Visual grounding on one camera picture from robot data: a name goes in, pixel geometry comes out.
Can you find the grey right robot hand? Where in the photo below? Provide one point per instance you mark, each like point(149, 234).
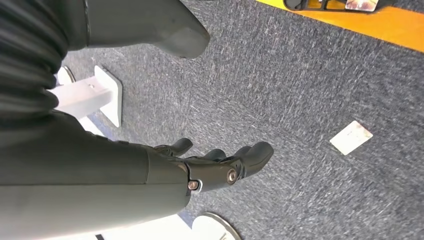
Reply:
point(82, 185)

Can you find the white card on carpet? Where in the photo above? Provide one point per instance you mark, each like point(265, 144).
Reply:
point(351, 137)

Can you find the white flat panel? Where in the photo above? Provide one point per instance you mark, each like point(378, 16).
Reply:
point(142, 232)

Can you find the grey kiosk stand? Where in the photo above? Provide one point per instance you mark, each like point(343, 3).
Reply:
point(99, 96)

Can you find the white round floor plate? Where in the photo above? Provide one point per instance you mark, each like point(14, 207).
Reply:
point(212, 230)

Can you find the orange floor strip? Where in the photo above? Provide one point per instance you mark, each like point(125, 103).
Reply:
point(364, 28)

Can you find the pale worn plate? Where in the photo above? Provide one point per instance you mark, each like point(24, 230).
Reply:
point(361, 4)

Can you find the round floor base plate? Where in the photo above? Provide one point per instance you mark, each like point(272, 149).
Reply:
point(66, 75)

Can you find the black metal frame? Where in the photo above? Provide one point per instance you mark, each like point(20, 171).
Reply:
point(298, 5)

